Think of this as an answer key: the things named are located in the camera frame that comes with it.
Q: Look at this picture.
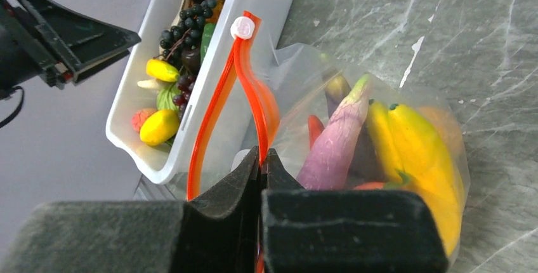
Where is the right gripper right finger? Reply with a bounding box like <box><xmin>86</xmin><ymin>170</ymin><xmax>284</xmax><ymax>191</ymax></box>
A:
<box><xmin>261</xmin><ymin>149</ymin><xmax>449</xmax><ymax>272</ymax></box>

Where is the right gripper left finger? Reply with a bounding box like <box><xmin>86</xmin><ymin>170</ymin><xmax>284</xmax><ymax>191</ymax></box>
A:
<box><xmin>1</xmin><ymin>147</ymin><xmax>259</xmax><ymax>272</ymax></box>

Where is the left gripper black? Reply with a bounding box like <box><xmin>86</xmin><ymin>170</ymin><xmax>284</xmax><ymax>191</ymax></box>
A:
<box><xmin>1</xmin><ymin>0</ymin><xmax>141</xmax><ymax>100</ymax></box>

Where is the purple eggplant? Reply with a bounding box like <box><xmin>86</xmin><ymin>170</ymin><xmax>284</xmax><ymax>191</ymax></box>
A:
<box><xmin>296</xmin><ymin>74</ymin><xmax>371</xmax><ymax>190</ymax></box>

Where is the orange carrot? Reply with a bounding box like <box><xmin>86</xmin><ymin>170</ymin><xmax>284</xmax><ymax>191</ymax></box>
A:
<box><xmin>307</xmin><ymin>115</ymin><xmax>324</xmax><ymax>149</ymax></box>

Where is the clear zip bag orange zipper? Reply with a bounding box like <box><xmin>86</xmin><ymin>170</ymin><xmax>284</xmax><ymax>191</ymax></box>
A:
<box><xmin>176</xmin><ymin>12</ymin><xmax>466</xmax><ymax>272</ymax></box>

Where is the yellow banana bunch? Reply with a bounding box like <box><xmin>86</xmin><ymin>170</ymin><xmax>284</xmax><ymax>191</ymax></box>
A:
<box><xmin>366</xmin><ymin>100</ymin><xmax>464</xmax><ymax>255</ymax></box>

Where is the white plastic food bin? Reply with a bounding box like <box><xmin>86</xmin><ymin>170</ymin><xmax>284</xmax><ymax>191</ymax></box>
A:
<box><xmin>105</xmin><ymin>0</ymin><xmax>294</xmax><ymax>185</ymax></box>

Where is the peach fruit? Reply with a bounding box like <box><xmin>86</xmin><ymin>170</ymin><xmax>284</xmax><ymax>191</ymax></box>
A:
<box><xmin>131</xmin><ymin>108</ymin><xmax>157</xmax><ymax>133</ymax></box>

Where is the dark purple grape bunch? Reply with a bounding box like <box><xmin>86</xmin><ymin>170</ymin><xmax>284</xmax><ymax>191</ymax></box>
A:
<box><xmin>157</xmin><ymin>0</ymin><xmax>224</xmax><ymax>114</ymax></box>

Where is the yellow mango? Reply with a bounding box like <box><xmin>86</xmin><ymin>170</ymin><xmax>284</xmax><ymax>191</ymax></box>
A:
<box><xmin>139</xmin><ymin>109</ymin><xmax>180</xmax><ymax>146</ymax></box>

